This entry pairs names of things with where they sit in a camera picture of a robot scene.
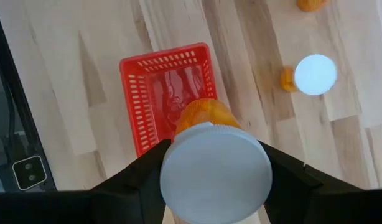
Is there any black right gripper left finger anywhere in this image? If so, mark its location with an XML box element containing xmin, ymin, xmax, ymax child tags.
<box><xmin>91</xmin><ymin>139</ymin><xmax>173</xmax><ymax>224</ymax></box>

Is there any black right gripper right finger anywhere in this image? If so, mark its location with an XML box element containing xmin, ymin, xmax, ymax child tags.
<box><xmin>258</xmin><ymin>141</ymin><xmax>363</xmax><ymax>224</ymax></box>

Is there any red plastic basket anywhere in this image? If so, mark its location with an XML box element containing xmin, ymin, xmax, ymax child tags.
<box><xmin>119</xmin><ymin>42</ymin><xmax>218</xmax><ymax>158</ymax></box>

